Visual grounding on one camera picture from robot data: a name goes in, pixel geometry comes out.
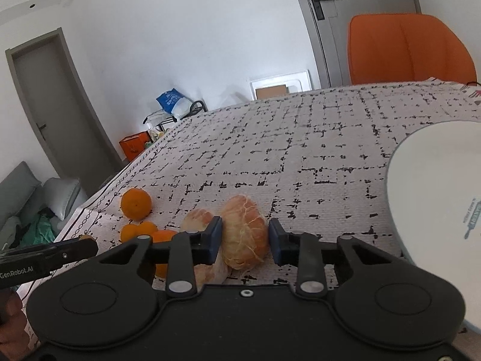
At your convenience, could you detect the large orange mandarin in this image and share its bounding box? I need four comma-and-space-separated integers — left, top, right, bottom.
120, 189, 153, 221

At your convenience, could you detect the grey-green sofa cushion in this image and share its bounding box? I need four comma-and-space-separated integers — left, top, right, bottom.
0, 161, 43, 231

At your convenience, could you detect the light grey sofa cushion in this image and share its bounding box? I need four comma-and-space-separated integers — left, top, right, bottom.
41, 177, 89, 222

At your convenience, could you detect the blue and white plastic bag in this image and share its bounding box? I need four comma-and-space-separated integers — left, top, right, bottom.
156, 88, 193, 120

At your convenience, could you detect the orange paper bag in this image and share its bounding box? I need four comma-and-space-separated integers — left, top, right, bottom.
119, 130, 152, 162

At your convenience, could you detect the orange chair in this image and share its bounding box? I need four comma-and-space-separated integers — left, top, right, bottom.
346, 13, 478, 85

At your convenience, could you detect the small orange kumquat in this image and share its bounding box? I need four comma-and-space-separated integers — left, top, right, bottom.
138, 221, 159, 238
121, 224, 140, 243

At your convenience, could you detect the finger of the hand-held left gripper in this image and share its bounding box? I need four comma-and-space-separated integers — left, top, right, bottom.
41, 237, 99, 270

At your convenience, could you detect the large peeled pomelo piece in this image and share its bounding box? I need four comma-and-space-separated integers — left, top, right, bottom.
220, 195, 270, 270

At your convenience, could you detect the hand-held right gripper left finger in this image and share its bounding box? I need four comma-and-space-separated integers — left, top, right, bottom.
97, 215, 223, 298

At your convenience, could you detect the white round plate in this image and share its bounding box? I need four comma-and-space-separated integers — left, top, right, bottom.
386, 120, 481, 335

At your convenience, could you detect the brown cardboard piece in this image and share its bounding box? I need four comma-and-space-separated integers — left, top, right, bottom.
255, 85, 288, 100

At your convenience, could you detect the black door handle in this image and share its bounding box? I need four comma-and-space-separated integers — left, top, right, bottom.
308, 0, 333, 22

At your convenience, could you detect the medium orange mandarin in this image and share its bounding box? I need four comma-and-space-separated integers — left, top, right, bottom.
151, 230, 178, 279

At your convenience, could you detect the person's left hand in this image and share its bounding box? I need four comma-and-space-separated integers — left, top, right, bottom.
0, 289, 28, 335

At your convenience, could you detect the small peeled pomelo piece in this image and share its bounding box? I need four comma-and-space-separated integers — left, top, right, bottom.
179, 208, 231, 287

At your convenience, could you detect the grey-brown interior door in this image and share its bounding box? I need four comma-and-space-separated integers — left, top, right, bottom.
5, 28, 125, 193

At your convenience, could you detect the white foam packaging tray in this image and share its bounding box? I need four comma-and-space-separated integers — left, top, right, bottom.
249, 69, 313, 101

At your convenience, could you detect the black metal rack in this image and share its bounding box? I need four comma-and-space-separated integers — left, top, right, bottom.
142, 100, 206, 133

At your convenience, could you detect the grey patterned tablecloth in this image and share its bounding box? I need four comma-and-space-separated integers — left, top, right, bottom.
15, 77, 481, 348

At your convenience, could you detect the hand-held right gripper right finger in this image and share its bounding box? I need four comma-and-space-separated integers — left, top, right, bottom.
268, 218, 411, 298

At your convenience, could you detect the green cloth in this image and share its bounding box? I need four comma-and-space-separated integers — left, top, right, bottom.
18, 214, 58, 248

